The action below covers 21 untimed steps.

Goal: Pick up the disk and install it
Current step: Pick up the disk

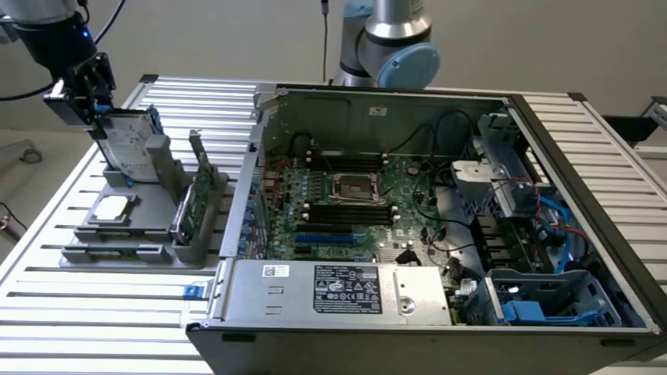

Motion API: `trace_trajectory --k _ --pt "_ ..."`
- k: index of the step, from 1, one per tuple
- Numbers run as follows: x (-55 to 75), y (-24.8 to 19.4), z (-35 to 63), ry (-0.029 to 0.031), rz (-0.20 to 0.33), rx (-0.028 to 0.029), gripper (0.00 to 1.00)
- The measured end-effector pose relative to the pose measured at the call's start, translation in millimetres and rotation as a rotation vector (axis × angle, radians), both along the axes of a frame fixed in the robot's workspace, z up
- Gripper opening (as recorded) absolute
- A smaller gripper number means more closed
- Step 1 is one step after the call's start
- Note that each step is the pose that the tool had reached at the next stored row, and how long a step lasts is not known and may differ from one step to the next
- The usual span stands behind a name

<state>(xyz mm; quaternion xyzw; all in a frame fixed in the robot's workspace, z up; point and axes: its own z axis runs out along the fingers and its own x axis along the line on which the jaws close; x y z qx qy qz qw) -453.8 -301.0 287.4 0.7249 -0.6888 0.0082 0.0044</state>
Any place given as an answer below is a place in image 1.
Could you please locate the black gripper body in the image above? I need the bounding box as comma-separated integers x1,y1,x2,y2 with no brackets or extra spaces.
9,11,101,82

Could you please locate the hard disk with blue rail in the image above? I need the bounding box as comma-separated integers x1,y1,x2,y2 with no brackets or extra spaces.
96,104,165,184

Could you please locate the disk bay with blue latch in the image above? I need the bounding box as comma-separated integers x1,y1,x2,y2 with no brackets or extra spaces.
483,266,627,327

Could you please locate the silver CPU chip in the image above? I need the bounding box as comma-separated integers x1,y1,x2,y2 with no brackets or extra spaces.
95,196,132,220

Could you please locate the grey parts rack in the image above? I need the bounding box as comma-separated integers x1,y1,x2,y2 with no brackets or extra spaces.
60,134,231,270

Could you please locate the green RAM stick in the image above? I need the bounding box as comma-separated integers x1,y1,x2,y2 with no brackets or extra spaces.
65,245,164,261
83,229,171,239

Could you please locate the green graphics card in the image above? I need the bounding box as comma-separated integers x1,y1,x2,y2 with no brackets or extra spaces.
173,130,219,246

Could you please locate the black RAM slot bank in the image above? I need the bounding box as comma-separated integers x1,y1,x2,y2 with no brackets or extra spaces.
303,202,399,223
306,148,390,170

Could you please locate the CPU socket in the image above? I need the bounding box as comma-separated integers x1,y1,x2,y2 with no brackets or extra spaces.
327,170,388,207

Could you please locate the black long expansion slot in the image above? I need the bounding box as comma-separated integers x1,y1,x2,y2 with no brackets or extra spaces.
295,223,356,236

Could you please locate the blue expansion slot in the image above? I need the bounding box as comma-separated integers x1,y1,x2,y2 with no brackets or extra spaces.
295,233,355,245

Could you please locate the silver power supply unit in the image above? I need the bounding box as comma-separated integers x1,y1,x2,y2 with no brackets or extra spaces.
210,259,452,327

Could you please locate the green motherboard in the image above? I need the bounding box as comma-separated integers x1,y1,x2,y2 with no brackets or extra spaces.
248,151,474,271

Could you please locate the silver chipset heatsink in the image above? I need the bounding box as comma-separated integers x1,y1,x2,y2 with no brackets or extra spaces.
374,248,419,266

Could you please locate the silver metal drive cage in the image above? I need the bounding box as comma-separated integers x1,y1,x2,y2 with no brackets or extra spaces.
450,112,550,218

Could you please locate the open black PC case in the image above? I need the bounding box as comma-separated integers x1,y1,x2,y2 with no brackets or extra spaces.
184,81,667,375

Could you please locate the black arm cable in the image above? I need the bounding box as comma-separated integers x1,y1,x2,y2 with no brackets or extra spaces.
0,0,128,102

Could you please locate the black CPU power wire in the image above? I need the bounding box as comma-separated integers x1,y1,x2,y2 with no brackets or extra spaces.
290,131,315,158

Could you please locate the black hanging cable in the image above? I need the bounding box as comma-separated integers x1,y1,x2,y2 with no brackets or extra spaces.
319,0,334,84

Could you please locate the black looped wire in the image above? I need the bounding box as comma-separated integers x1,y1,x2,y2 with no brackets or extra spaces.
388,110,479,158

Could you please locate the black thin motherboard wire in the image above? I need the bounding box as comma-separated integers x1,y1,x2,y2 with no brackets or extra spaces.
432,217,487,246

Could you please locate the blue data wire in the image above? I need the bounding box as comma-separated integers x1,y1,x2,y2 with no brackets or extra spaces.
539,194,575,252
550,218,591,275

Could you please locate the black bracket with rail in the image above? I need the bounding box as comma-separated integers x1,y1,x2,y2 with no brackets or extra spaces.
600,95,667,148

